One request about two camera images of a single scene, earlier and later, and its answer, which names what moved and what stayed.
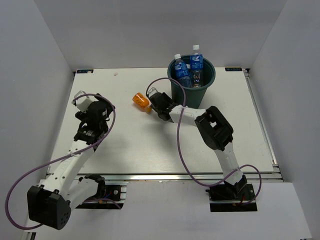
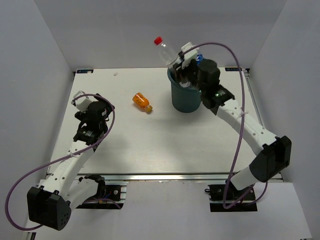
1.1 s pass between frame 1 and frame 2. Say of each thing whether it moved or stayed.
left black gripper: stayed
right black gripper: moved
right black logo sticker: stayed
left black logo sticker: stayed
